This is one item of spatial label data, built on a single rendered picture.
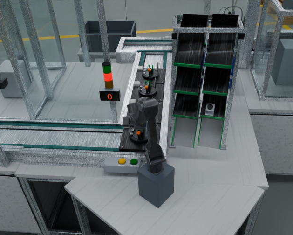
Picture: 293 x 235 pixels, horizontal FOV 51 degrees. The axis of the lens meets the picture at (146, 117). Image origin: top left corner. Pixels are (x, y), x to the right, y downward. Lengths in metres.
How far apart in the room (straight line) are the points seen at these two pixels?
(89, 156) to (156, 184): 0.51
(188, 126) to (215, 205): 0.47
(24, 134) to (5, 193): 0.41
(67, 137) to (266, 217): 1.74
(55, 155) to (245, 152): 1.18
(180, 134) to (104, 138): 0.51
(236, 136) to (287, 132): 0.61
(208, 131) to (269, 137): 0.88
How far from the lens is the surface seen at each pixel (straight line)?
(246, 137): 2.18
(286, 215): 2.94
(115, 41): 3.70
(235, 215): 1.75
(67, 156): 1.94
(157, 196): 1.65
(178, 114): 1.75
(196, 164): 1.94
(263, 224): 2.83
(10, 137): 2.26
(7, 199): 2.37
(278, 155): 2.82
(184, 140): 1.86
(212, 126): 1.88
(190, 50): 1.63
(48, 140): 2.14
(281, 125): 2.60
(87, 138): 2.07
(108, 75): 1.84
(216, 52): 1.63
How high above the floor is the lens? 2.27
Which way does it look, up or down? 38 degrees down
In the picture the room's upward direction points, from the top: 3 degrees counter-clockwise
